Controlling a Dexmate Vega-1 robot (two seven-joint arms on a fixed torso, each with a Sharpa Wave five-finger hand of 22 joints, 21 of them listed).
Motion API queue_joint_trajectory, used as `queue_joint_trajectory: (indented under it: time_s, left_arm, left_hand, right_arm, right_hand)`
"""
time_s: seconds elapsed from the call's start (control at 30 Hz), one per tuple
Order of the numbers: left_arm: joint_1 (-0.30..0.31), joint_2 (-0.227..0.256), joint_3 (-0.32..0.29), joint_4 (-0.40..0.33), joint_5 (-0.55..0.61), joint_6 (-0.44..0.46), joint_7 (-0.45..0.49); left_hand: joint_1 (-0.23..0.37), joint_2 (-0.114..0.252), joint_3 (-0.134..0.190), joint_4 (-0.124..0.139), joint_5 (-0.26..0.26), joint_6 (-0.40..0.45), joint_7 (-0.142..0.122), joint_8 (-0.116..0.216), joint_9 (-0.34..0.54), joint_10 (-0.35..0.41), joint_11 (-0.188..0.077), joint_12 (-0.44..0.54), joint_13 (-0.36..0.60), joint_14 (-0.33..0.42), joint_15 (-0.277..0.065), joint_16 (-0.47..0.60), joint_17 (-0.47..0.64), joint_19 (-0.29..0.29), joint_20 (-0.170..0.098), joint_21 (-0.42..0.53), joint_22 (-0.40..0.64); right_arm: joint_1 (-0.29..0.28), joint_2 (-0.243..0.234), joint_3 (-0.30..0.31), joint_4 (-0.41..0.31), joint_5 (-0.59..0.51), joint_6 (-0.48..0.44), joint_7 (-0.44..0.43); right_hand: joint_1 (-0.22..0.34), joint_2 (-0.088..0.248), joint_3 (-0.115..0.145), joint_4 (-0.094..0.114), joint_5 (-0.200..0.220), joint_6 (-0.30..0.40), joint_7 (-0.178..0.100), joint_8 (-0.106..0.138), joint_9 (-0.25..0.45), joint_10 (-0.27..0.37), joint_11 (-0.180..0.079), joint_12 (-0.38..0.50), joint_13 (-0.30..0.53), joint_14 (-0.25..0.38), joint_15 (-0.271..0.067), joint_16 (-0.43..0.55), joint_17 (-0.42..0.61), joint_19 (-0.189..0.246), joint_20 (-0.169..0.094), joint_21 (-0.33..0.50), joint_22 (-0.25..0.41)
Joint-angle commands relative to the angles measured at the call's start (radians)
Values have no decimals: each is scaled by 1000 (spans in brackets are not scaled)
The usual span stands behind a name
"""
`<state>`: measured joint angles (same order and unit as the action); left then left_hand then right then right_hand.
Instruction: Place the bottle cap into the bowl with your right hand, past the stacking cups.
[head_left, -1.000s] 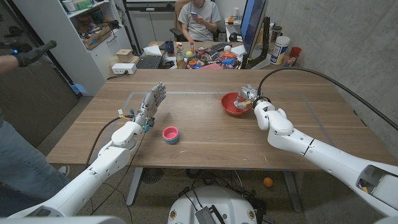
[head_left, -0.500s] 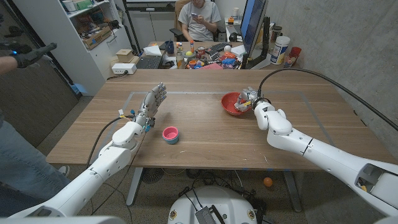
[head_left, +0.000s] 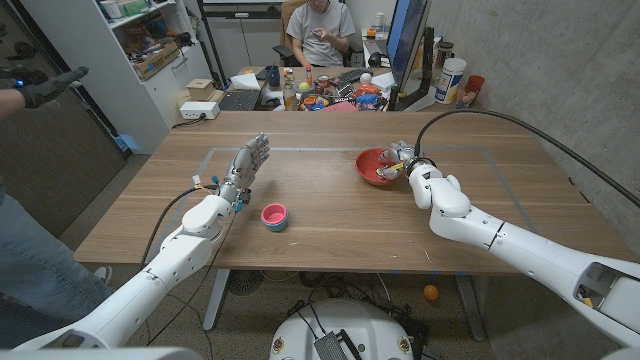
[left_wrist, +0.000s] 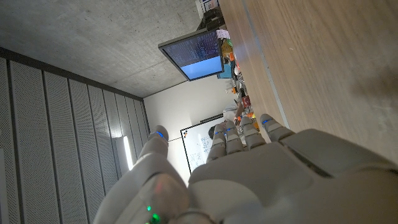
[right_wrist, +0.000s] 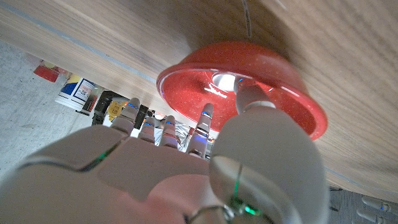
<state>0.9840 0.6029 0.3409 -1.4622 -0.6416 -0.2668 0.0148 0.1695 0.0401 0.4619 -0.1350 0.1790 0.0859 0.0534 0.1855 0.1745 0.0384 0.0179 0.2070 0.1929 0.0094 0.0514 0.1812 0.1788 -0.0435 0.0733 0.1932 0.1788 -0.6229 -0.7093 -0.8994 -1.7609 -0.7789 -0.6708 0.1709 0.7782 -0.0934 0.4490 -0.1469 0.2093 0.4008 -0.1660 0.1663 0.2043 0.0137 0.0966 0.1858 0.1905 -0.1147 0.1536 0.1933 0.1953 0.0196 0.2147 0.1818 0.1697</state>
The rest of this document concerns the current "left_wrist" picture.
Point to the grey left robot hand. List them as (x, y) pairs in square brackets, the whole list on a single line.
[(264, 186)]

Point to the whiteboard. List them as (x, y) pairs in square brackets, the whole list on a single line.
[(196, 146)]

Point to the seated person in grey shirt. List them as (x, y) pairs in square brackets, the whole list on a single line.
[(230, 111)]

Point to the long ceiling light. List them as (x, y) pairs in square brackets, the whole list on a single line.
[(127, 152)]

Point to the computer monitor with black stand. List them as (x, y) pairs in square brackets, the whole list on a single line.
[(196, 56)]

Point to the white canister with blue label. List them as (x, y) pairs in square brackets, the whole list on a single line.
[(208, 3)]

